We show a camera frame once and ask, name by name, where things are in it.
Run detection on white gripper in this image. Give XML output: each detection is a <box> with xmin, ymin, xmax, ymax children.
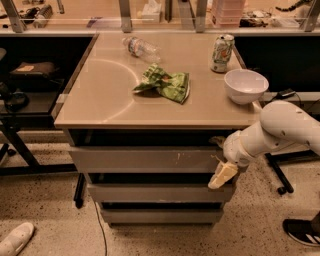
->
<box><xmin>208</xmin><ymin>131</ymin><xmax>254</xmax><ymax>189</ymax></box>

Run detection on grey top drawer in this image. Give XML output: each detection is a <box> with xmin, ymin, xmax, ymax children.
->
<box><xmin>69</xmin><ymin>146</ymin><xmax>224</xmax><ymax>173</ymax></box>

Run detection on grey drawer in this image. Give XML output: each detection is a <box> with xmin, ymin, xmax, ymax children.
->
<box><xmin>87</xmin><ymin>184</ymin><xmax>234</xmax><ymax>203</ymax></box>
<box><xmin>69</xmin><ymin>146</ymin><xmax>224</xmax><ymax>173</ymax></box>
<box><xmin>100</xmin><ymin>210</ymin><xmax>223</xmax><ymax>224</ymax></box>

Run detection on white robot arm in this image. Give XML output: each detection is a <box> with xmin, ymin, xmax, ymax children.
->
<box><xmin>208</xmin><ymin>100</ymin><xmax>320</xmax><ymax>189</ymax></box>

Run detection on grey drawer cabinet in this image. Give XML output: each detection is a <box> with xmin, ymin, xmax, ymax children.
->
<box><xmin>55</xmin><ymin>32</ymin><xmax>261</xmax><ymax>211</ymax></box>

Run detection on grey bottom drawer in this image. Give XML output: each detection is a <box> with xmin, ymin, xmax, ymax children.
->
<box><xmin>100</xmin><ymin>210</ymin><xmax>223</xmax><ymax>224</ymax></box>

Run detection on grey middle drawer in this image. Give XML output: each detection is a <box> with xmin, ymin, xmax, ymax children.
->
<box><xmin>87</xmin><ymin>184</ymin><xmax>234</xmax><ymax>203</ymax></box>

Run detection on white bowl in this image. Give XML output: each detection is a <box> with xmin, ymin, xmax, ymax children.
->
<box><xmin>224</xmin><ymin>69</ymin><xmax>269</xmax><ymax>105</ymax></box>

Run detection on green chip bag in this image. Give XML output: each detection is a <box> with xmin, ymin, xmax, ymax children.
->
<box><xmin>133</xmin><ymin>63</ymin><xmax>190</xmax><ymax>104</ymax></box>

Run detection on black power adapter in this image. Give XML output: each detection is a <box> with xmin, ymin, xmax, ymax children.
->
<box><xmin>276</xmin><ymin>88</ymin><xmax>296</xmax><ymax>99</ymax></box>

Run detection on green white soda can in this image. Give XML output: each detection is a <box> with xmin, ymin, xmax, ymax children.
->
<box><xmin>210</xmin><ymin>34</ymin><xmax>234</xmax><ymax>73</ymax></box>

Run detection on black sneaker white stripes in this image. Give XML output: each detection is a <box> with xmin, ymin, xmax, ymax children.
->
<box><xmin>282</xmin><ymin>219</ymin><xmax>320</xmax><ymax>247</ymax></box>

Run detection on clear plastic water bottle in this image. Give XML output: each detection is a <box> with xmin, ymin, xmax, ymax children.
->
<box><xmin>122</xmin><ymin>36</ymin><xmax>161</xmax><ymax>63</ymax></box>

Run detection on pink plastic storage box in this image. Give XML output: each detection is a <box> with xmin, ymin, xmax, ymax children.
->
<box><xmin>211</xmin><ymin>0</ymin><xmax>245</xmax><ymax>28</ymax></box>

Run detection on white tissue box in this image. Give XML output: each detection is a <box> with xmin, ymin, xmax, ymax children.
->
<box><xmin>141</xmin><ymin>0</ymin><xmax>162</xmax><ymax>23</ymax></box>

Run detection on black headphones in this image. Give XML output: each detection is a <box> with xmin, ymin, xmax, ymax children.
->
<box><xmin>4</xmin><ymin>92</ymin><xmax>29</xmax><ymax>112</ymax></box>

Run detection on white shoe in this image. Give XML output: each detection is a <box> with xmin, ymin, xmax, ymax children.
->
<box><xmin>0</xmin><ymin>222</ymin><xmax>35</xmax><ymax>256</ymax></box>

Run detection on black floor cable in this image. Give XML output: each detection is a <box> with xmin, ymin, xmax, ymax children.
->
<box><xmin>93</xmin><ymin>201</ymin><xmax>109</xmax><ymax>256</ymax></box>

